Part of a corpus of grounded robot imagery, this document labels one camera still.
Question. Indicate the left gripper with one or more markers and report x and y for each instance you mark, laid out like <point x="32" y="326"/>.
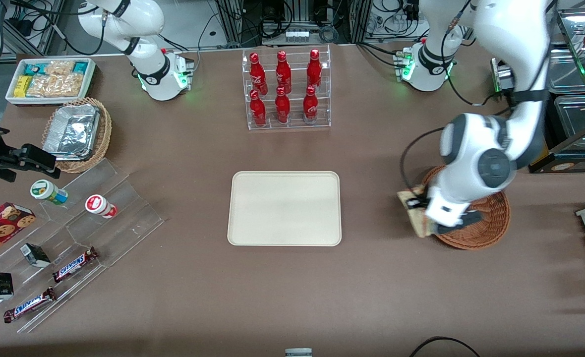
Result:
<point x="414" y="203"/>

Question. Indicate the triangular sandwich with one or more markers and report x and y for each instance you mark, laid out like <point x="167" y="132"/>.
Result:
<point x="419" y="223"/>

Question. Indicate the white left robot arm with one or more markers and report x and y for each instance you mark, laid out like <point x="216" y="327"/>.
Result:
<point x="476" y="144"/>

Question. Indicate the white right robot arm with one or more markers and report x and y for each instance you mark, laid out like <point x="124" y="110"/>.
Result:
<point x="158" y="79"/>

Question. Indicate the aluminium foil tray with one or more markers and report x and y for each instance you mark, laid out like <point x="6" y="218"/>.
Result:
<point x="72" y="133"/>

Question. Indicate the white snack tray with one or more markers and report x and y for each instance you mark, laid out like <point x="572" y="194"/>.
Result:
<point x="49" y="100"/>

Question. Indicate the light wicker basket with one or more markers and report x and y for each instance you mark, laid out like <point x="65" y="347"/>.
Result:
<point x="105" y="134"/>

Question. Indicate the brown round wicker basket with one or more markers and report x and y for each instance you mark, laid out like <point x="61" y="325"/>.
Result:
<point x="491" y="223"/>

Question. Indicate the beige plastic serving tray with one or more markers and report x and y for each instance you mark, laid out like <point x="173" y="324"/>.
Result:
<point x="285" y="208"/>

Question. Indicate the green lid yoghurt cup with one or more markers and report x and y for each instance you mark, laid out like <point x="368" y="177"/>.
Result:
<point x="48" y="192"/>

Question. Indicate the yellow snack packet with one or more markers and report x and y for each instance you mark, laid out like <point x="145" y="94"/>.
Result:
<point x="23" y="87"/>

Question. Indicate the clear bag of crackers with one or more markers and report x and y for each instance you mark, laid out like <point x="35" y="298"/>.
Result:
<point x="57" y="85"/>

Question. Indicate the red cookie box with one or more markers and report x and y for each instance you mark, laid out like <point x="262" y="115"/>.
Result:
<point x="0" y="228"/>

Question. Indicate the red lid yoghurt cup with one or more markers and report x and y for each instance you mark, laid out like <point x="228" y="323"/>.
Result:
<point x="100" y="206"/>

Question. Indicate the teal snack packet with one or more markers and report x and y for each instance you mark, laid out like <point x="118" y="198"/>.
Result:
<point x="33" y="68"/>

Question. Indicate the Snickers chocolate bar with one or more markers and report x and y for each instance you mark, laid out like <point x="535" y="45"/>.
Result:
<point x="29" y="305"/>
<point x="74" y="264"/>

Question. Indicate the clear acrylic tiered stand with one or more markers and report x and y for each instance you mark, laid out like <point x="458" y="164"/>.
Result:
<point x="124" y="233"/>

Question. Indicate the small black white carton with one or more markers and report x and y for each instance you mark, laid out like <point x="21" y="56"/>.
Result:
<point x="0" y="286"/>

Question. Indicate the red cola bottle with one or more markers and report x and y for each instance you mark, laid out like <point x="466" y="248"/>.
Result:
<point x="282" y="109"/>
<point x="283" y="74"/>
<point x="314" y="72"/>
<point x="258" y="74"/>
<point x="311" y="106"/>
<point x="258" y="111"/>

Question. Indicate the clear acrylic bottle rack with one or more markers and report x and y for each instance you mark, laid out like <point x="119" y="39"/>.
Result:
<point x="295" y="126"/>

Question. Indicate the black food warmer machine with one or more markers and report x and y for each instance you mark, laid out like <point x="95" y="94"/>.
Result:
<point x="577" y="166"/>

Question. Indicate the stainless steel pan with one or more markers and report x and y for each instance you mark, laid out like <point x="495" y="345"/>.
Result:
<point x="570" y="69"/>
<point x="580" y="119"/>

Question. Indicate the small grey device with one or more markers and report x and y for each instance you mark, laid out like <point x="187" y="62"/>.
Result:
<point x="298" y="353"/>

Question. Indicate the white power strip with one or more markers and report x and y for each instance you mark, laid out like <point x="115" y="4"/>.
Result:
<point x="296" y="35"/>

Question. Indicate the aluminium frame rack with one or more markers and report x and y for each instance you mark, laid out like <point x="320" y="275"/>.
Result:
<point x="357" y="20"/>

